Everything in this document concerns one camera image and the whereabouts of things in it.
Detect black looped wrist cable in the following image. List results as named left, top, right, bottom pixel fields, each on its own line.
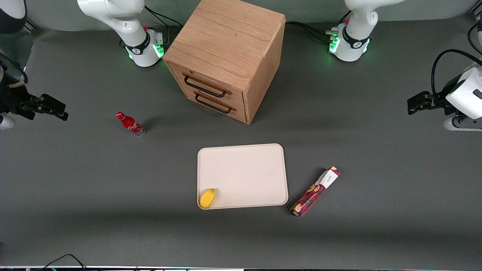
left=431, top=49, right=482, bottom=97

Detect beige plastic tray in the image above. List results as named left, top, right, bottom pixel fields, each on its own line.
left=197, top=143, right=289, bottom=210

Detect black right base cable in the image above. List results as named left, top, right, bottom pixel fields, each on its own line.
left=144, top=5, right=184, bottom=45

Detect yellow toy fruit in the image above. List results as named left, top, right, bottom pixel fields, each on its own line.
left=199, top=188, right=217, bottom=209

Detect red coke bottle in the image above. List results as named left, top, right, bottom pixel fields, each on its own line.
left=116, top=111, right=146, bottom=137

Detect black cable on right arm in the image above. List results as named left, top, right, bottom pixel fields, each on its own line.
left=0, top=53, right=29, bottom=89

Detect red cookie box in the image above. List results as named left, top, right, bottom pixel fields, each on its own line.
left=290, top=166, right=342, bottom=217

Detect thin black table cable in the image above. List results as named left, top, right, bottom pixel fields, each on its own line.
left=38, top=253, right=88, bottom=271

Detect wooden drawer cabinet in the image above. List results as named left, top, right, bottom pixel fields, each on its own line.
left=162, top=0, right=287, bottom=125

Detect black cable at edge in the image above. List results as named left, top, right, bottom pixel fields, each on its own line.
left=467, top=20, right=482, bottom=55

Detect black base cable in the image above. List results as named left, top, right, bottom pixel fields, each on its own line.
left=299, top=25, right=336, bottom=44
left=285, top=21, right=339, bottom=36
left=144, top=5, right=184, bottom=45

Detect black metal drawer handle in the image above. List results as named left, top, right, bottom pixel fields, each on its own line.
left=183, top=72, right=231, bottom=99
left=194, top=91, right=234, bottom=114

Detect black left base cable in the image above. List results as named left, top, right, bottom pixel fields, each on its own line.
left=285, top=21, right=339, bottom=36
left=299, top=25, right=336, bottom=44

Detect wooden drawer front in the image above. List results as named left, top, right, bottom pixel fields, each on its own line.
left=168, top=62, right=246, bottom=110
left=184, top=84, right=247, bottom=124

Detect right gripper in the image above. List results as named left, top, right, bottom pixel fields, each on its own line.
left=0, top=75, right=69, bottom=121

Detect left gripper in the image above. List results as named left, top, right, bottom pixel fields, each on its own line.
left=407, top=66, right=482, bottom=119

